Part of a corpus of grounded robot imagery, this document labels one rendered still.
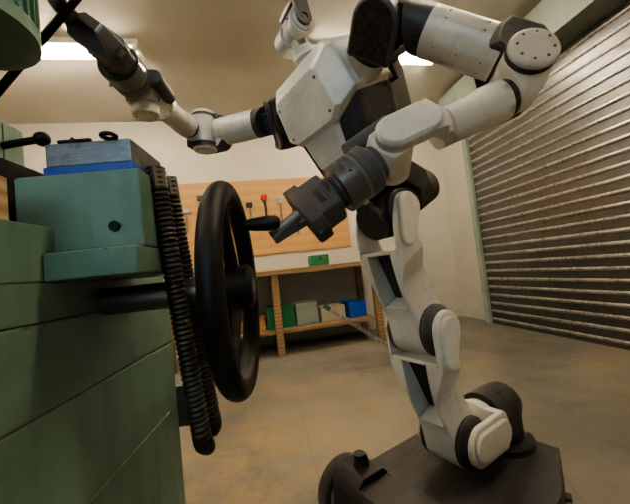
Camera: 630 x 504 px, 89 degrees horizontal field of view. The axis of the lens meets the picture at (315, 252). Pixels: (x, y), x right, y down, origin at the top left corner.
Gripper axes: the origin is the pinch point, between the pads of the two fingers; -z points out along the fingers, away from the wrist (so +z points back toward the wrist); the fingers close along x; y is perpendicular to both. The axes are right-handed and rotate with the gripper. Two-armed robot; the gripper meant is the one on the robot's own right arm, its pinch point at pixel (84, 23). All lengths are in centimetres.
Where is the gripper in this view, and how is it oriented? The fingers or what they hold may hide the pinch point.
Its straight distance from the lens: 83.8
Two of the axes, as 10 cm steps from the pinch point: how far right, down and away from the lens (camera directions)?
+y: -5.6, 8.2, -0.8
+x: 8.2, 5.7, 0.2
